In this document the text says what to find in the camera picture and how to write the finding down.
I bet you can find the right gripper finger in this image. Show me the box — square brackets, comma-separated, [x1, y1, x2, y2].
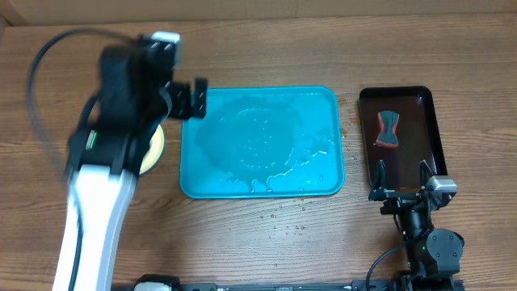
[419, 160, 436, 187]
[370, 160, 385, 195]

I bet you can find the red black sponge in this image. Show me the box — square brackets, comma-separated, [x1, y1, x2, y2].
[375, 111, 400, 149]

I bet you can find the yellow-green plate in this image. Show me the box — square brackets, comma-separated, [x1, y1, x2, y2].
[140, 125, 165, 175]

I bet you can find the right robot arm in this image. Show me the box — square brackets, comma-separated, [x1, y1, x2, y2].
[364, 160, 464, 290]

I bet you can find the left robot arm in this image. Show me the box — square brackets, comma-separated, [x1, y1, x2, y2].
[53, 32, 208, 290]

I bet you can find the black rectangular tray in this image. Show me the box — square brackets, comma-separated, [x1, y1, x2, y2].
[359, 86, 448, 190]

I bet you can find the teal plastic tray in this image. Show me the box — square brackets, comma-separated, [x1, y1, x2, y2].
[179, 86, 345, 199]

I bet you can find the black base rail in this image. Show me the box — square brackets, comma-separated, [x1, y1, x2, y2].
[111, 274, 465, 291]

